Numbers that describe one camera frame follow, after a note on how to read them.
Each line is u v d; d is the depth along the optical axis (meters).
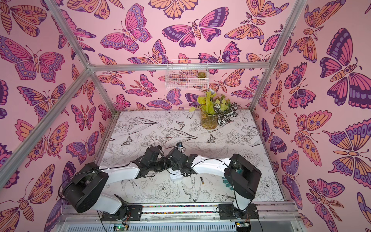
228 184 0.83
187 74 0.96
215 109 0.86
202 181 0.84
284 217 0.73
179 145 0.79
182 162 0.65
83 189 0.44
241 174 0.49
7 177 0.50
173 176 0.81
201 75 0.92
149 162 0.70
